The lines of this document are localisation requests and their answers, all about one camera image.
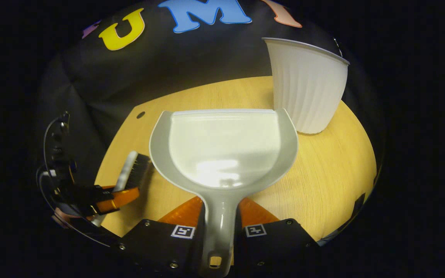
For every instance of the grey plastic dustpan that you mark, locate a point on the grey plastic dustpan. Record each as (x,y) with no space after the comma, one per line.
(222,154)

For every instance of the small grey broom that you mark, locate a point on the small grey broom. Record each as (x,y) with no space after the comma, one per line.
(128,170)

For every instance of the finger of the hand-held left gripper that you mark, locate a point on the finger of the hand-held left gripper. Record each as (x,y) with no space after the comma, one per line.
(87,193)
(122,197)

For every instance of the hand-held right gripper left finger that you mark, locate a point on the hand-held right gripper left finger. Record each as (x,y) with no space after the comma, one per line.
(199,247)

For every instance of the white ribbed garbage bin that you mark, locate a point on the white ribbed garbage bin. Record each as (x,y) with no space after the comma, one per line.
(307,92)

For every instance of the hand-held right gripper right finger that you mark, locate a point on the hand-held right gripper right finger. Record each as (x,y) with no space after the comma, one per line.
(239,251)

